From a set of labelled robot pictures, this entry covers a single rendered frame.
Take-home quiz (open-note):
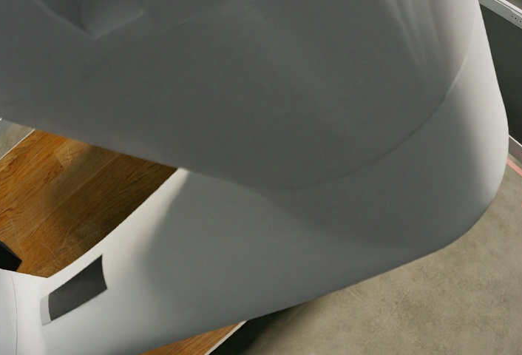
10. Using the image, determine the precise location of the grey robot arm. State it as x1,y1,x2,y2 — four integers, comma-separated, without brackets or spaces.
0,0,509,355

